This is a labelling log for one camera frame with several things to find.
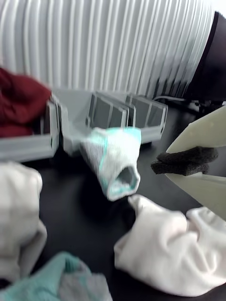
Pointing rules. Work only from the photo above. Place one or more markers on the maroon sock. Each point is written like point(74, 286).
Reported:
point(18, 105)

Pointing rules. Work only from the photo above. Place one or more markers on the teal grey white sock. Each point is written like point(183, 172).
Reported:
point(113, 152)
point(42, 287)

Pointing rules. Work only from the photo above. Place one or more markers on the grey plastic storage bin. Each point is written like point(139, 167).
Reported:
point(153, 134)
point(75, 110)
point(23, 148)

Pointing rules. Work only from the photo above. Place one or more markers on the black monitor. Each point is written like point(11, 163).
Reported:
point(212, 77)

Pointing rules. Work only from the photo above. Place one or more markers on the cream gripper right finger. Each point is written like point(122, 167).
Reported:
point(207, 192)

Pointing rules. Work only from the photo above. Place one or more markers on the cream gripper left finger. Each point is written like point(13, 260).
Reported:
point(202, 131)

